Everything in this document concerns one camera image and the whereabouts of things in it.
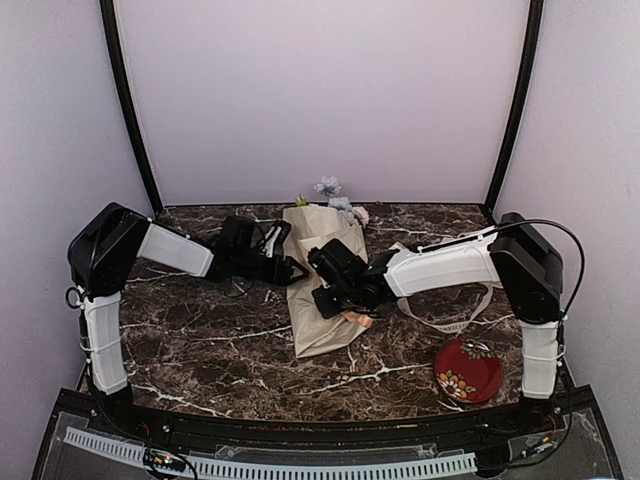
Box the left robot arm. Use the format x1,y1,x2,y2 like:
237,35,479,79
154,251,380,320
67,202,309,396

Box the black frame post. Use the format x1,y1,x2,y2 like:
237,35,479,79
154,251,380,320
99,0,164,216
481,0,545,221

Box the left black frame post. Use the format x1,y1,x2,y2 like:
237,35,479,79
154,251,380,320
99,0,164,216

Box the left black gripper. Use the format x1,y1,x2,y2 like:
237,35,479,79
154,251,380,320
234,250,310,287

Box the red floral plate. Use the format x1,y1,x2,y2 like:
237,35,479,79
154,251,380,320
434,339,503,404

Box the blue fake flower stem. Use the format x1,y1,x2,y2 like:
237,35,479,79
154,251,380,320
314,176,352,211

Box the right black frame post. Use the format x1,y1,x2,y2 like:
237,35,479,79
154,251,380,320
481,0,545,221

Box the white printed ribbon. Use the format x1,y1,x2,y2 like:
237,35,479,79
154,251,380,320
387,242,494,335

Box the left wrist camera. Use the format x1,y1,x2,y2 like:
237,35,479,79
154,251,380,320
259,220,291,258

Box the white slotted cable duct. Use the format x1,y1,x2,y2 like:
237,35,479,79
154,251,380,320
63,427,477,479

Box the pink fake rose stem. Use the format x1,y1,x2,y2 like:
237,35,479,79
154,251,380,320
351,206,370,228

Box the beige wrapping paper sheet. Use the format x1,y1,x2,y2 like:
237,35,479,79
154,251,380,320
282,203,374,359

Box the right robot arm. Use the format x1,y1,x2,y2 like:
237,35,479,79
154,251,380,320
307,213,564,434

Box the black front table rail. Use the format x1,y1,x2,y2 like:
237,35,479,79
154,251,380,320
59,389,596,454

